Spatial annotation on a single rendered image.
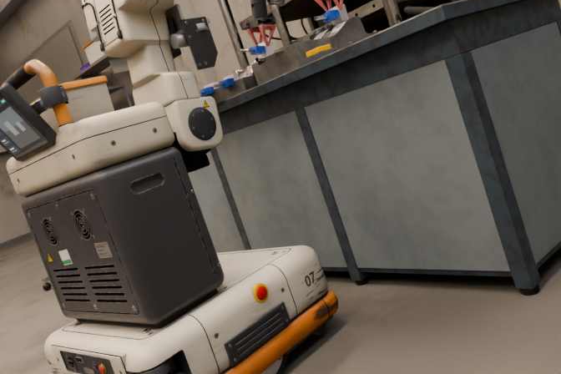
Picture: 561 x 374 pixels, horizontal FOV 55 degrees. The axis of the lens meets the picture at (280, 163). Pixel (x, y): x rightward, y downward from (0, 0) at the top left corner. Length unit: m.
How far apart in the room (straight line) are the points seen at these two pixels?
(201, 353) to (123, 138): 0.54
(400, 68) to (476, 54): 0.21
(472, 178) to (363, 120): 0.39
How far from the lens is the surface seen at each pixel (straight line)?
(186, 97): 1.68
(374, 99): 1.68
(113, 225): 1.33
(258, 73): 2.07
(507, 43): 1.69
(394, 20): 2.54
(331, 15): 1.89
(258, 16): 2.04
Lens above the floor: 0.67
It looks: 5 degrees down
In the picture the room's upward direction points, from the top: 19 degrees counter-clockwise
